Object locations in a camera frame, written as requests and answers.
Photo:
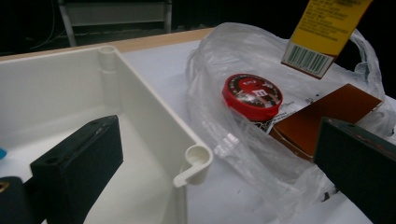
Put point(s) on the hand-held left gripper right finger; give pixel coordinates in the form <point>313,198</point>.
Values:
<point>364,168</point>

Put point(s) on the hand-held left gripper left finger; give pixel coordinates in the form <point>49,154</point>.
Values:
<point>81,161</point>

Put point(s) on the brown cardboard box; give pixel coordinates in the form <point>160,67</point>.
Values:
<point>311,124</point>

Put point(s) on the white plastic bin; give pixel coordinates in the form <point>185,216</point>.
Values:
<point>62,93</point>

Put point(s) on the blue snack pouch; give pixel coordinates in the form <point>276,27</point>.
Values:
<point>2,153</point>

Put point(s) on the red-lid candy jar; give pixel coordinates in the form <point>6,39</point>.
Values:
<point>252,95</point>

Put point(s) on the clear smiley plastic bag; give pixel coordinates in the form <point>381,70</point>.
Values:
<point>224,146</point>

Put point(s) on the yellow drink carton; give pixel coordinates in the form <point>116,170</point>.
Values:
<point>323,28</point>

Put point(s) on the white-frame desk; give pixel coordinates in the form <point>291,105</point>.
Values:
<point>115,14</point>

